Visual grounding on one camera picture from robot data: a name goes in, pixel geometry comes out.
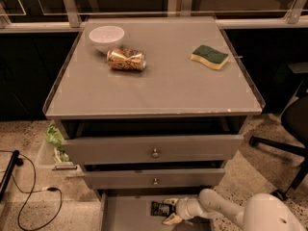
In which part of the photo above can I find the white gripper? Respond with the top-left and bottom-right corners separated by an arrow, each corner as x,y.
163,197 -> 199,225

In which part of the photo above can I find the black rxbar chocolate wrapper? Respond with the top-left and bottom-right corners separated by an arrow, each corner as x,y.
150,201 -> 175,217

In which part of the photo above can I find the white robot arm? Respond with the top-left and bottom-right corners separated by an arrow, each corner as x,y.
158,189 -> 306,231

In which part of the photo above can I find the grey bottom drawer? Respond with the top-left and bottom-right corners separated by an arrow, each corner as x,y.
99,193 -> 214,231

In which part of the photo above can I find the grey drawer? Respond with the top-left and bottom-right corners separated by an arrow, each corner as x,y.
99,193 -> 214,231
84,168 -> 225,190
63,135 -> 244,165

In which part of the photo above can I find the grey middle drawer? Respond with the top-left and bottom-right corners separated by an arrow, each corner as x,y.
84,168 -> 225,190

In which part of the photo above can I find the grey top drawer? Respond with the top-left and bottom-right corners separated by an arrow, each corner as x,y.
63,135 -> 244,165

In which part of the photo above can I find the grey drawer cabinet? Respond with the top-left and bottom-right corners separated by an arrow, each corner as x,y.
42,15 -> 266,231

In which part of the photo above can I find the clear plastic bin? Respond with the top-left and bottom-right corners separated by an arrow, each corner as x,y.
36,129 -> 83,177

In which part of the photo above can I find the green bag in bin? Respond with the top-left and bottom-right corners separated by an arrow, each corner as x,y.
45,124 -> 69,162

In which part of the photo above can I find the black office chair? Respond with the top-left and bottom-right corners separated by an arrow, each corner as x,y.
248,61 -> 308,201

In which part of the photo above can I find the green yellow sponge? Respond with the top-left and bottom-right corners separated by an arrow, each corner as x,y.
191,45 -> 229,70

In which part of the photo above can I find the gold crushed soda can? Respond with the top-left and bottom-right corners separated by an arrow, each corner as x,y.
107,48 -> 146,71

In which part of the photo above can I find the black stand leg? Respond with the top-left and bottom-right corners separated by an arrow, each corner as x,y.
0,150 -> 19,202

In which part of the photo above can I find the white ceramic bowl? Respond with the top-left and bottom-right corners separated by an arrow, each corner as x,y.
89,26 -> 125,54

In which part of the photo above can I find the black cable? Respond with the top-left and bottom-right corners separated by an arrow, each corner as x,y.
0,150 -> 64,231

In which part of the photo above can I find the metal window rail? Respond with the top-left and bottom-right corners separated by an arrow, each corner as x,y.
1,15 -> 308,34

